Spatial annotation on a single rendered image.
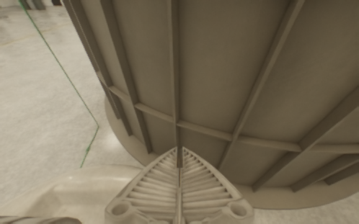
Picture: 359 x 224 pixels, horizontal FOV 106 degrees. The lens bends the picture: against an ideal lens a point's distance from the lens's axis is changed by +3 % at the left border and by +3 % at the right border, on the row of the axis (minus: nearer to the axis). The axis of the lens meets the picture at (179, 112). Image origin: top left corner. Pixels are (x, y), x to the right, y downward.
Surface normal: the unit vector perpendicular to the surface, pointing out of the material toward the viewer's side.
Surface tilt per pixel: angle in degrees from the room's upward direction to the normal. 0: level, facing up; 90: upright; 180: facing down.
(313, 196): 0
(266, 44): 90
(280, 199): 0
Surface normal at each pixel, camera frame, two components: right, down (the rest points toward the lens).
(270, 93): -0.26, 0.67
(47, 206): 0.91, 0.00
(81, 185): 0.00, -0.73
